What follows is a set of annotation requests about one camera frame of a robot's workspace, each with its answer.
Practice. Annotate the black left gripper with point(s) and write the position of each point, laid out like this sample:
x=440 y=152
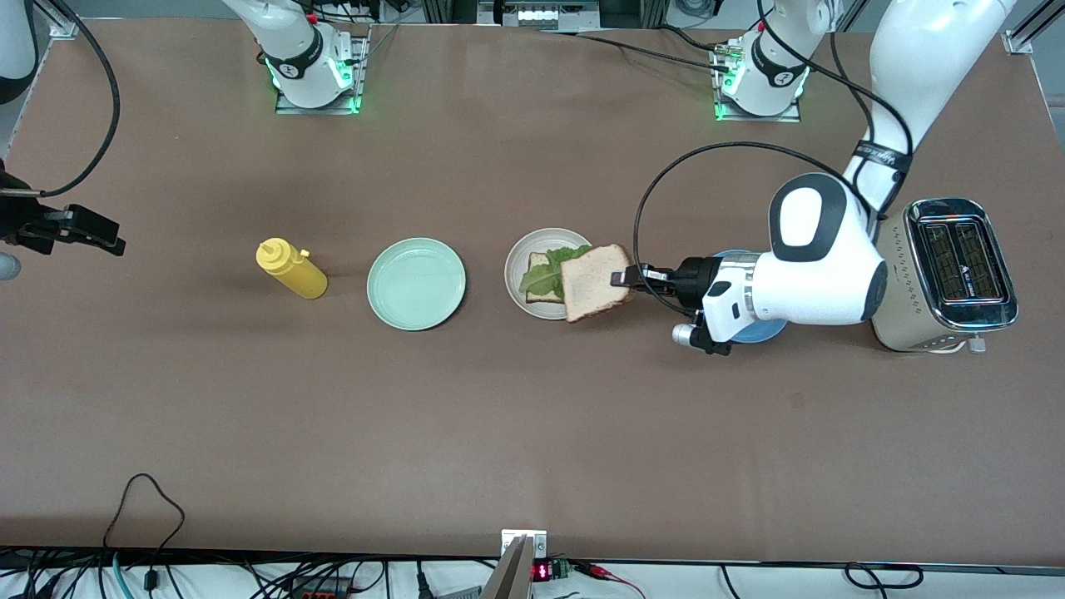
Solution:
x=691 y=280

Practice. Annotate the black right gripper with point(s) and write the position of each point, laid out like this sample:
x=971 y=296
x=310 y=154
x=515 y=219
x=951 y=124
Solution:
x=18 y=226

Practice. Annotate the brown bread slice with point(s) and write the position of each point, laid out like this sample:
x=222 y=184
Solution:
x=537 y=260
x=591 y=283

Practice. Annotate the green lettuce leaf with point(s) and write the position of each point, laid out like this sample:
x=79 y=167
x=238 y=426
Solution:
x=545 y=279

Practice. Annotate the yellow mustard squeeze bottle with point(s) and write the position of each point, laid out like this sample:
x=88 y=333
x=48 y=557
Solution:
x=299 y=273

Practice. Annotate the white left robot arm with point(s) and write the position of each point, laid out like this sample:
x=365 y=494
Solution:
x=832 y=274

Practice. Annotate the beige plate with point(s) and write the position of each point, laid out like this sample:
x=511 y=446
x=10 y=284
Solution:
x=545 y=237

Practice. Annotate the blue plate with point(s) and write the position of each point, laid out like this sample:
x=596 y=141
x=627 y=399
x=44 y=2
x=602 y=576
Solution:
x=761 y=333

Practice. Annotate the light green plate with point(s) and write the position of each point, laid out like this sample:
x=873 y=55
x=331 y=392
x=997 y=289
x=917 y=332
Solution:
x=416 y=287

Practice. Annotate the lit control box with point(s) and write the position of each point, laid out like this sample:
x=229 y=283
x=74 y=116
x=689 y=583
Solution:
x=537 y=15

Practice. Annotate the red display circuit board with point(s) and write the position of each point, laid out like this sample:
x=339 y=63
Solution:
x=545 y=571

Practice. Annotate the beige chrome toaster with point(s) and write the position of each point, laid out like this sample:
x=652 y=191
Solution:
x=957 y=266

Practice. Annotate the aluminium frame corner bracket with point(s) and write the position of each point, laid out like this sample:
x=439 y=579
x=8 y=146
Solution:
x=1019 y=42
x=71 y=29

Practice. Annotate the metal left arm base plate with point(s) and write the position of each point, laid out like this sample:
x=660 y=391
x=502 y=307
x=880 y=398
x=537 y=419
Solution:
x=790 y=117

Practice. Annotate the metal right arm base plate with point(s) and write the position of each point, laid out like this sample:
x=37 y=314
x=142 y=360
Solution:
x=287 y=106

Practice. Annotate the silver mount bracket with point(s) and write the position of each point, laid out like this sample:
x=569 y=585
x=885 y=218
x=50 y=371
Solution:
x=537 y=541

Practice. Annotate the grey camera pole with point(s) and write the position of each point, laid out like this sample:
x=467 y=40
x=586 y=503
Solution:
x=509 y=574

